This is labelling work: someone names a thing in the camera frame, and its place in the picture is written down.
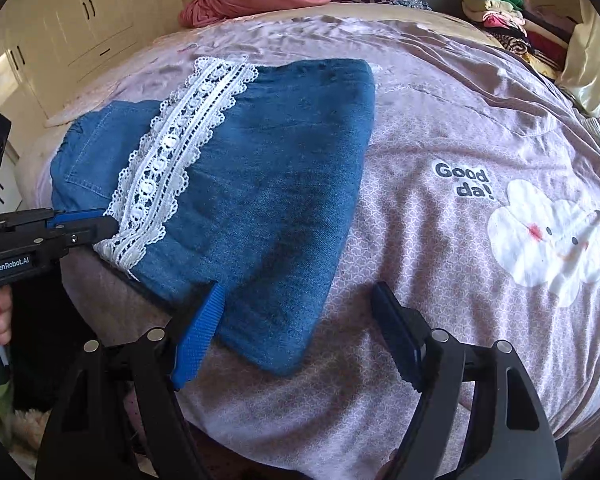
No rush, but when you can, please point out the pink printed duvet cover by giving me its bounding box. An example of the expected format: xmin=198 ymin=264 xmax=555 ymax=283
xmin=18 ymin=15 xmax=600 ymax=479

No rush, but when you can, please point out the cream curtain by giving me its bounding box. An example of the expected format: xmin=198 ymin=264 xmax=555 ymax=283
xmin=556 ymin=0 xmax=600 ymax=118

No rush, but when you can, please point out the stack of folded clothes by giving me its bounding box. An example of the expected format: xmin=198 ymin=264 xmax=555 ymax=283
xmin=462 ymin=0 xmax=578 ymax=81

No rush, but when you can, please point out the cream built-in wardrobe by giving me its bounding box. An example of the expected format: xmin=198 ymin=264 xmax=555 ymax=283
xmin=0 ymin=0 xmax=182 ymax=156

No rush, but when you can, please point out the blue denim pants lace trim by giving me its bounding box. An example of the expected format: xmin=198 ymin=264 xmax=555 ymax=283
xmin=50 ymin=58 xmax=375 ymax=376

